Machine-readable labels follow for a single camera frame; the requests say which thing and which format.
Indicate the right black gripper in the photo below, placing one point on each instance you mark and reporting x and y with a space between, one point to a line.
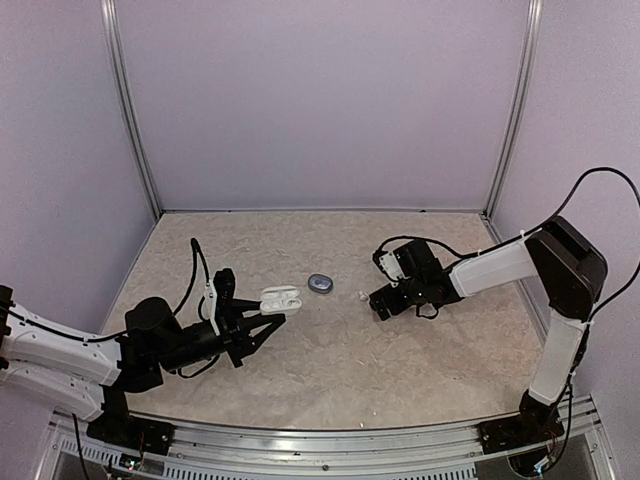
379 304

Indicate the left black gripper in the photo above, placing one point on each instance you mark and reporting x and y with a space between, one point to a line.
235 338

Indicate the white earbud charging case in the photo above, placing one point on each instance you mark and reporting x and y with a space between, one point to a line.
271 300

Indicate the purple earbud charging case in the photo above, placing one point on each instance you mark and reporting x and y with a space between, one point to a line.
320 283

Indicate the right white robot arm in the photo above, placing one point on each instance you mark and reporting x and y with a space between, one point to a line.
571 271

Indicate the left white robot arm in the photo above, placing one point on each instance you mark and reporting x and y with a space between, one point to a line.
86 375

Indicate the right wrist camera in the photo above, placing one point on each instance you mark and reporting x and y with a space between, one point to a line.
388 264

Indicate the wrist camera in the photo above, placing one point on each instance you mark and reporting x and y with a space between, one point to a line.
218 298
388 264

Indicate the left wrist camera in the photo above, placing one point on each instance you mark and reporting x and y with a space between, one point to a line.
218 298

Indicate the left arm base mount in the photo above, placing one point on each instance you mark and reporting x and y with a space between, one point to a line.
117 426

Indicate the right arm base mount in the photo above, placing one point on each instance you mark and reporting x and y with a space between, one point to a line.
533 423

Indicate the aluminium front rail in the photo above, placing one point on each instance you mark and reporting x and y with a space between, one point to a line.
208 451

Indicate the right aluminium corner post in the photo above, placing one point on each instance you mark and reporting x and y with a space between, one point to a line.
517 108

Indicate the aluminium corner post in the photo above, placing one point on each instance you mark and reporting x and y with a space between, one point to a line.
517 108
116 55

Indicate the left aluminium corner post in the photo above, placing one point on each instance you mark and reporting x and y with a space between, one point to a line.
116 55

